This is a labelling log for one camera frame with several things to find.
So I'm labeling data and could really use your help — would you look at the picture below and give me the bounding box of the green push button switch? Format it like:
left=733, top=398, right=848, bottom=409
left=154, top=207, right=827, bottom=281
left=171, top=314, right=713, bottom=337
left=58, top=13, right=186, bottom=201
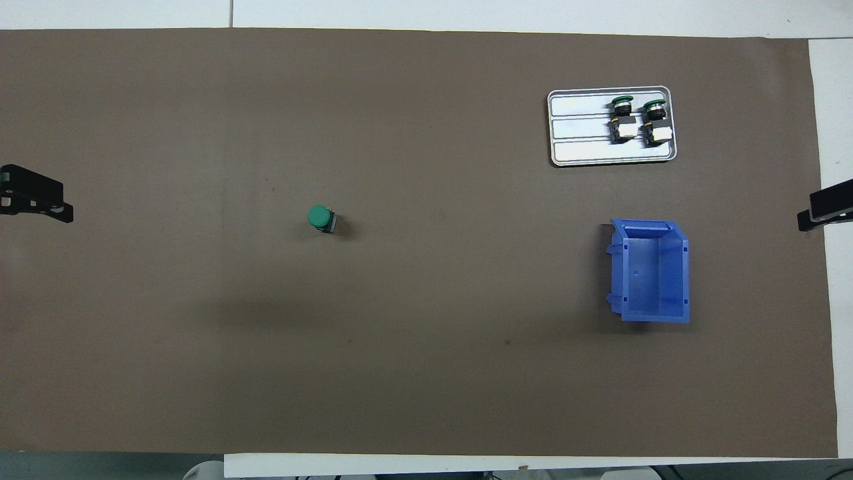
left=641, top=99, right=672, bottom=148
left=307, top=205, right=338, bottom=235
left=608, top=96, right=638, bottom=144

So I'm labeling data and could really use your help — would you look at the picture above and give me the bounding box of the blue plastic bin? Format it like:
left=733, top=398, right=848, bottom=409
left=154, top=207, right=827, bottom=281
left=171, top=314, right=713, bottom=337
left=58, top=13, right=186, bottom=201
left=605, top=218, right=691, bottom=324

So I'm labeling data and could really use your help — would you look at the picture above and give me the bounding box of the grey metal tray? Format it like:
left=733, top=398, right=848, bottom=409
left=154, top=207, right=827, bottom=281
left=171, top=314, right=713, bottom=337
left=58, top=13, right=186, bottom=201
left=547, top=86, right=678, bottom=167

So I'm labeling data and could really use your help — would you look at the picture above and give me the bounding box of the brown table mat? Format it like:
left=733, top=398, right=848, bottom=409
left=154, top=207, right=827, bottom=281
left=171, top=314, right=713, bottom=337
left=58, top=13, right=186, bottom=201
left=0, top=28, right=839, bottom=459

